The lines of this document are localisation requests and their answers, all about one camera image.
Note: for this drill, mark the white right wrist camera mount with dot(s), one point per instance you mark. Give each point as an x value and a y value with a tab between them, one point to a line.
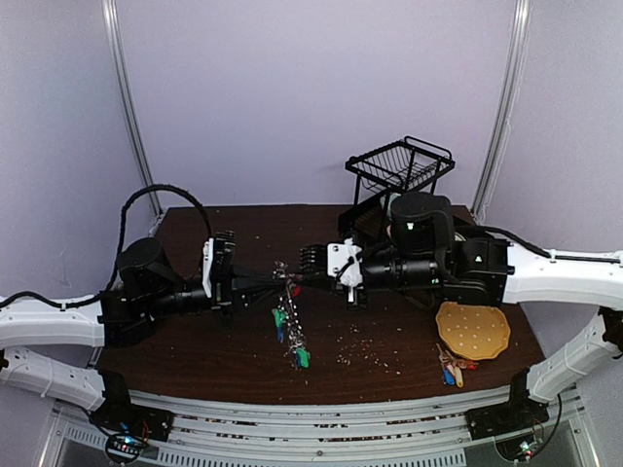
343	263

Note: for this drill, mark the aluminium corner frame post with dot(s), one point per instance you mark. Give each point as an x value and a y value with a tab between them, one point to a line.
115	40

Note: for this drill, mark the yellow key tag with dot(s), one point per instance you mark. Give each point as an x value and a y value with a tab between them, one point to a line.
458	377

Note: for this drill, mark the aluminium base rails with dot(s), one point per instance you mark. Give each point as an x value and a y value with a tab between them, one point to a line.
424	432

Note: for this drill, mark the right aluminium frame post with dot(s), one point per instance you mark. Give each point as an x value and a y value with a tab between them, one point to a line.
510	91

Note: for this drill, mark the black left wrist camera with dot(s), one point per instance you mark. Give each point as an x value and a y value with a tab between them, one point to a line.
224	249

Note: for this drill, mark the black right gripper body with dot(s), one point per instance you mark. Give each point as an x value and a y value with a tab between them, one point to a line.
311	273

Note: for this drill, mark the blue key tag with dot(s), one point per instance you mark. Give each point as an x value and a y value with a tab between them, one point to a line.
448	378

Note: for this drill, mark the yellow dotted plate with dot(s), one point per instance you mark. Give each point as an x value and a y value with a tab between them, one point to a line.
473	332

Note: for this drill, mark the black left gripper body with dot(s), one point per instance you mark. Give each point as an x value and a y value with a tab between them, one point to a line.
221	298

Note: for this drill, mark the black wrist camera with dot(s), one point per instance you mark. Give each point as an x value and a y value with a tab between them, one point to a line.
224	249
313	259

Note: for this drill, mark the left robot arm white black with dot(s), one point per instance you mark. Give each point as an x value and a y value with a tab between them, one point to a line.
146	291

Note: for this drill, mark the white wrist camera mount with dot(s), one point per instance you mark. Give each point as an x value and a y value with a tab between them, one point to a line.
207	262
343	263

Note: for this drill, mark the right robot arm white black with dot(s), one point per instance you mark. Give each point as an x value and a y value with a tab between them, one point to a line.
478	265

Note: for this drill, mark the grey disc keyring organizer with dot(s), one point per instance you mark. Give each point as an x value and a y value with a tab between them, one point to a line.
291	334

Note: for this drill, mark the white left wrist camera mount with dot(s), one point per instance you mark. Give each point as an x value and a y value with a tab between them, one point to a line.
207	262

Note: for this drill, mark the green key tag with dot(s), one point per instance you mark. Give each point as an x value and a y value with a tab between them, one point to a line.
302	358
280	317

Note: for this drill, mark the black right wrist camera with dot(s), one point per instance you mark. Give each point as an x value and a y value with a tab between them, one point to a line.
313	259

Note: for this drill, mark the teal ceramic bowl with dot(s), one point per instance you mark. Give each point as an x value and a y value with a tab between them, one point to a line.
388	201

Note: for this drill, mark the black wire dish rack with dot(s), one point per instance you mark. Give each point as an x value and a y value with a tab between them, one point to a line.
405	165

